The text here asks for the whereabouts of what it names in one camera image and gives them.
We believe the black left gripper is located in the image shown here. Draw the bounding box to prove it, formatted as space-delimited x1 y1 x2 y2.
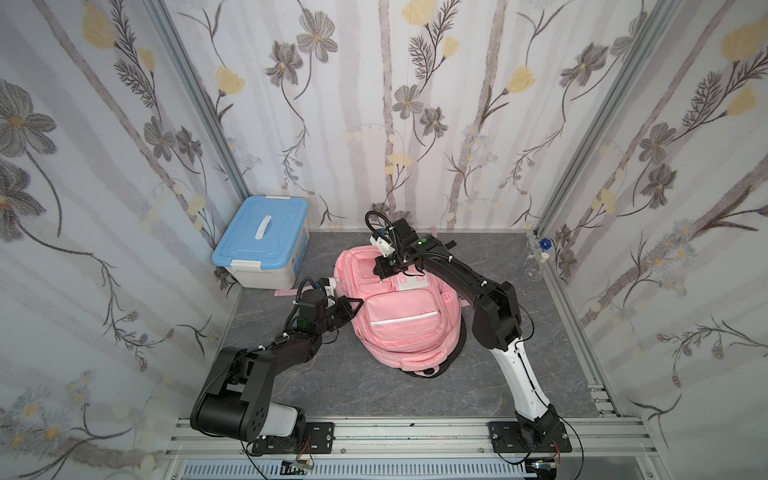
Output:
313 296 362 336

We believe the pink school backpack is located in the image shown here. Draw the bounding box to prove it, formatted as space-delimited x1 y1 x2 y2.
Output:
332 246 466 378

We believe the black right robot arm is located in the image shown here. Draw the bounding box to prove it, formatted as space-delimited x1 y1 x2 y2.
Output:
364 210 561 450

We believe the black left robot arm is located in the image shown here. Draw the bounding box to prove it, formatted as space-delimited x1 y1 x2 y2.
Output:
189 277 364 443

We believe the blue lidded storage box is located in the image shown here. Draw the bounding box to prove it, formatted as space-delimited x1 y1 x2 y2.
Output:
212 196 309 289

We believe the clear glass flask blue cap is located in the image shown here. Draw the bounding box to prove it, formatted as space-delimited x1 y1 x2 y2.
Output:
524 231 552 281

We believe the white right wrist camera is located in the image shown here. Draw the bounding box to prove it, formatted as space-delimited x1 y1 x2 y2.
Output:
369 235 396 257

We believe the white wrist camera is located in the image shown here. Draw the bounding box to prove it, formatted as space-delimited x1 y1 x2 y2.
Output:
369 235 396 257
319 277 337 296

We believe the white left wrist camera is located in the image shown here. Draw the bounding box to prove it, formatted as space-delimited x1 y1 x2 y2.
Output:
319 277 337 296

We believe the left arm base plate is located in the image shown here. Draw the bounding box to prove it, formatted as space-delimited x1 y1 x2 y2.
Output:
247 422 335 456

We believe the white slotted cable duct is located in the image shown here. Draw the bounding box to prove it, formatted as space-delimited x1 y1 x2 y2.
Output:
178 458 537 479

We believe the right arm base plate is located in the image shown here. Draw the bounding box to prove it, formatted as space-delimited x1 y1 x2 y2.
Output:
487 421 573 454

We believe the aluminium front rail frame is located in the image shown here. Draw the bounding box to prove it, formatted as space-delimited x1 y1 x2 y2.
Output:
162 417 670 479

